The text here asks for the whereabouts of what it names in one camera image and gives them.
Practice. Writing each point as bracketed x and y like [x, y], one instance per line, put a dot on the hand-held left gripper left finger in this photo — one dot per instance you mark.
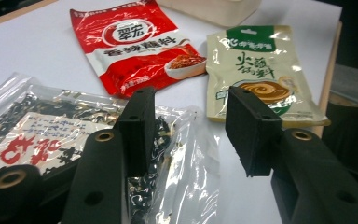
[138, 133]

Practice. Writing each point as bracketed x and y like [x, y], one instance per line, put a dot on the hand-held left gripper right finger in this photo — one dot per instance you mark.
[251, 137]

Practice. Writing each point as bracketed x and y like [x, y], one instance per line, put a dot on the beige sauce packet green top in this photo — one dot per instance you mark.
[261, 65]

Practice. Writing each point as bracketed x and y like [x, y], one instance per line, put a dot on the red seasoning packet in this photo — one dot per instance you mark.
[130, 46]

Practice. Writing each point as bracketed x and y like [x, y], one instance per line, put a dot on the clear bag of dried fungus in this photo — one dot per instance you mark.
[43, 130]

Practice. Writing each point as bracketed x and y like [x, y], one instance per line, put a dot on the cream plastic box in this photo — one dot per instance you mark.
[211, 11]

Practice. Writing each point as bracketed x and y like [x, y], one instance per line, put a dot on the white paper sheet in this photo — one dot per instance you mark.
[34, 46]

